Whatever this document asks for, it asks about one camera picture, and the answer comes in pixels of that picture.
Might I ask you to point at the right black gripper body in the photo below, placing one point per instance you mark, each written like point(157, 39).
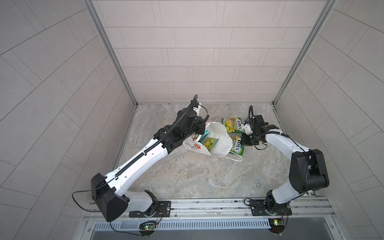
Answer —
point(250, 139)

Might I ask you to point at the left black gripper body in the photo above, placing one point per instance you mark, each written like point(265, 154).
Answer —
point(195, 128)

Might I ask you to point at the green yellow Fox's candy packet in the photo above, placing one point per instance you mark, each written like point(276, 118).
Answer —
point(233, 125)

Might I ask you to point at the white paper bag red flower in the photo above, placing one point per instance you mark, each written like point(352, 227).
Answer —
point(213, 130)

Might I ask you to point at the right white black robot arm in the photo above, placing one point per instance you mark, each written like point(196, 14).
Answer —
point(308, 171)

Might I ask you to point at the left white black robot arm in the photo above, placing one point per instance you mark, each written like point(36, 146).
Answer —
point(111, 192)

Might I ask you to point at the mango Fox's candy packet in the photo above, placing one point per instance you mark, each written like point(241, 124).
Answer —
point(209, 143)

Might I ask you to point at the right circuit board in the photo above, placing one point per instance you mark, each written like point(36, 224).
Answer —
point(277, 226)

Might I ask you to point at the circuit board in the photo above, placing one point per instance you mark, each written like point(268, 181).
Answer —
point(148, 226)
point(277, 226)

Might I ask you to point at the left circuit board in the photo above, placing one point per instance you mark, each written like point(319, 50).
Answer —
point(148, 226)

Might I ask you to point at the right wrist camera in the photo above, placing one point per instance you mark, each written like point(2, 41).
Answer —
point(247, 129)

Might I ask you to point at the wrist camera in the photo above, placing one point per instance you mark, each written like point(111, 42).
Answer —
point(197, 108)
point(247, 129)

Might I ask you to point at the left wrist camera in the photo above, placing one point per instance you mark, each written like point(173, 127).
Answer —
point(197, 108)

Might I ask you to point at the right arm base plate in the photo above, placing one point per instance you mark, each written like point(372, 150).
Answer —
point(269, 208)

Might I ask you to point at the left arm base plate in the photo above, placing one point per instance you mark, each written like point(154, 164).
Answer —
point(156, 209)

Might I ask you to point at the aluminium mounting rail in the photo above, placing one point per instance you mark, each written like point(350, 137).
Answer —
point(232, 208)

